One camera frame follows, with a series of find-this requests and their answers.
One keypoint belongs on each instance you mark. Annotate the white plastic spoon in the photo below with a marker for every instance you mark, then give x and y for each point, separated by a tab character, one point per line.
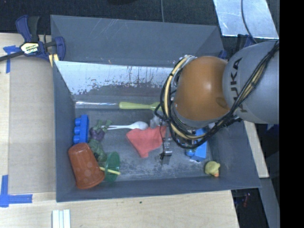
139	125

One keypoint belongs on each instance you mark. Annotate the red-orange cloth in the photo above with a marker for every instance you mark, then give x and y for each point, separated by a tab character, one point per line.
147	139

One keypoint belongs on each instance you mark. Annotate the yellow-green toy duck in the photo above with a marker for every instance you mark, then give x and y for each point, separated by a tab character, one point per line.
211	167

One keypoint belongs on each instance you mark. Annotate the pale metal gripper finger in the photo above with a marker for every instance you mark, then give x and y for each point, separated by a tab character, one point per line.
166	160

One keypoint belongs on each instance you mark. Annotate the grey metal bin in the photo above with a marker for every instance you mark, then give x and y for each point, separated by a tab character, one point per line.
133	44

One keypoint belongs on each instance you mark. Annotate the blue toy brick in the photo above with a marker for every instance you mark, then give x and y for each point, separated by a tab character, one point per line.
80	127

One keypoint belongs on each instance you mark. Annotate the yellow straw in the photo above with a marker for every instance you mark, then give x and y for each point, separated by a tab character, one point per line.
111	171

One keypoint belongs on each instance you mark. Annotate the green and purple toy figure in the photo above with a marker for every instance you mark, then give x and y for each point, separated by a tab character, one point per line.
97	136

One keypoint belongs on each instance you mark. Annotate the orange-brown plastic cup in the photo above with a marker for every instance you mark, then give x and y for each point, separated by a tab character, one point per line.
84	165

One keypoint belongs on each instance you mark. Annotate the light blue block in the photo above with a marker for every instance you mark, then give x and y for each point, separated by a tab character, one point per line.
201	151

